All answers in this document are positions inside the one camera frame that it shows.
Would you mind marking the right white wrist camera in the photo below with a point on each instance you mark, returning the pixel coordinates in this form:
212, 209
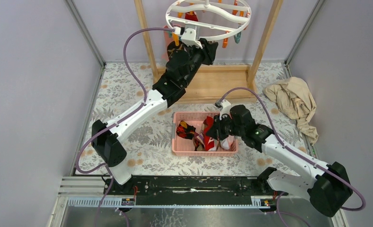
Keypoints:
224, 106

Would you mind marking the black red yellow argyle sock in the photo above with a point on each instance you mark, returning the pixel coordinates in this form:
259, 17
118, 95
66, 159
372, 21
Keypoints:
186, 131

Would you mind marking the pink plastic basket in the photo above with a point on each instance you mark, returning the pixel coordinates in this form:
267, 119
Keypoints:
185, 147

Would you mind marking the pink sock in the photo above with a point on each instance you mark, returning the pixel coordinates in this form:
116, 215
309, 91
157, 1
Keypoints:
168, 39
226, 145

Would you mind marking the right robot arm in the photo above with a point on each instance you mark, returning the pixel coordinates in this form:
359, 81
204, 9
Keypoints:
314, 180

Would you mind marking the brown argyle sock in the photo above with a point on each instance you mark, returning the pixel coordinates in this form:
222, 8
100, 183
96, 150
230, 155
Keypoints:
175, 47

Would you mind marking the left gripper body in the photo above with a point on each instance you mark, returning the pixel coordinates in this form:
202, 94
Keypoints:
195, 56

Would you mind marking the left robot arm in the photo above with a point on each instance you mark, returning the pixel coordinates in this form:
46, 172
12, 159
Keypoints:
108, 137

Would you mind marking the wooden hanger stand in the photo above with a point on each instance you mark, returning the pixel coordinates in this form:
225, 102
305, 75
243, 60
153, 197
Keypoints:
211, 82

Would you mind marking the beige crumpled cloth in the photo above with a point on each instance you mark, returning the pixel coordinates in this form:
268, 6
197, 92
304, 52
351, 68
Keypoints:
293, 98

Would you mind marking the white round clip hanger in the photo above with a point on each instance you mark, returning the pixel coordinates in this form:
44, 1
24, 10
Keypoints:
217, 19

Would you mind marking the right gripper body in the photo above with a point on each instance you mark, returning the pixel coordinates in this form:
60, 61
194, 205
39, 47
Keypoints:
225, 127

